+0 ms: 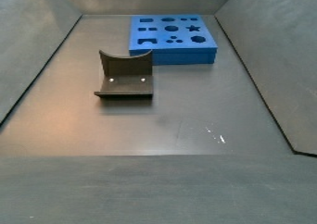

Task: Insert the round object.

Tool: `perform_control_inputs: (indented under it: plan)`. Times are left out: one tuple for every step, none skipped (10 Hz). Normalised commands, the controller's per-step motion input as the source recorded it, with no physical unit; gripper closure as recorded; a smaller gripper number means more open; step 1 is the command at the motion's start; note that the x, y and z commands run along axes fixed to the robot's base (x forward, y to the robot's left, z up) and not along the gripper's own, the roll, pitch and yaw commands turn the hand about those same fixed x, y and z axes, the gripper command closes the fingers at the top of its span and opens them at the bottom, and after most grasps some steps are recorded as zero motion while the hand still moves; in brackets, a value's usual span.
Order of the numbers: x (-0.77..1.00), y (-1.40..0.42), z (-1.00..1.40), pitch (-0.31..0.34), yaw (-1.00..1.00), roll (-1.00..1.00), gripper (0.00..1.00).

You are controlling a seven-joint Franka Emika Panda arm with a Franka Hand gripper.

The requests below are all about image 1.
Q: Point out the blue shape sorter block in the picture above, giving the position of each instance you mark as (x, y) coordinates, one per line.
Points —
(178, 38)

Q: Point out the black curved holder bracket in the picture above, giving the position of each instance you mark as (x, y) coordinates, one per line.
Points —
(127, 75)

